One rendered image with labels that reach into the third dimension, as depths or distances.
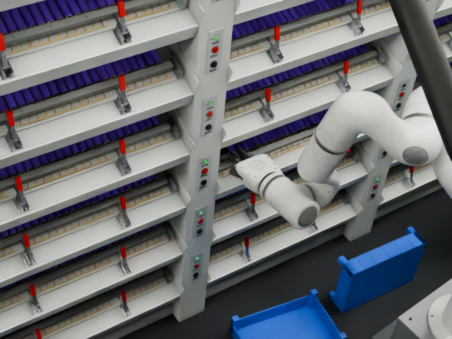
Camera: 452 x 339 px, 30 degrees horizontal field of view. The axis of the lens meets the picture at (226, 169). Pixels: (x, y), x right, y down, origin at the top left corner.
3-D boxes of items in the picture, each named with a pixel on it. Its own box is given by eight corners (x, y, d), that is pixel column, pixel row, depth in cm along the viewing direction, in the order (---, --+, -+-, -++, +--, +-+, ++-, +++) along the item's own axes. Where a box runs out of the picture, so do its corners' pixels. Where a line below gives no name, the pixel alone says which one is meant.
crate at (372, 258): (412, 280, 287) (397, 264, 292) (427, 241, 273) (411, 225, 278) (342, 313, 275) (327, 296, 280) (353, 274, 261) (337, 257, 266)
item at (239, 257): (352, 220, 292) (368, 203, 280) (203, 288, 266) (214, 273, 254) (322, 171, 298) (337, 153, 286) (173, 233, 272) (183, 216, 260)
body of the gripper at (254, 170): (288, 168, 223) (264, 148, 231) (257, 181, 219) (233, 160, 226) (288, 191, 227) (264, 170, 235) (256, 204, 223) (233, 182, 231)
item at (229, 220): (362, 179, 278) (381, 160, 267) (207, 247, 252) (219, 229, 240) (331, 129, 284) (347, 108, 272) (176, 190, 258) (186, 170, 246)
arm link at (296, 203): (295, 173, 222) (267, 180, 217) (326, 199, 213) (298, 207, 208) (290, 199, 226) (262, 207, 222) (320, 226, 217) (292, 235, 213)
